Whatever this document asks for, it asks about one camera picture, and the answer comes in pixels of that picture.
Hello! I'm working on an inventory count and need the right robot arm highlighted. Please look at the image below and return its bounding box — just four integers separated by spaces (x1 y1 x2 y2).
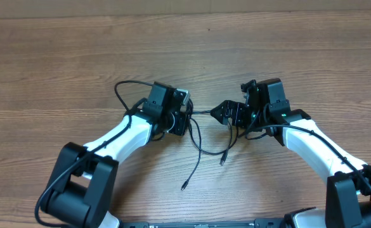
210 78 371 227

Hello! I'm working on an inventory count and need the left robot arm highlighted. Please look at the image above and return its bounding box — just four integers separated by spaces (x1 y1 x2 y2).
34 82 192 228

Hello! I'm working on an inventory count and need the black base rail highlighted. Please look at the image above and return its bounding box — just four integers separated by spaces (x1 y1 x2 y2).
118 218 294 228

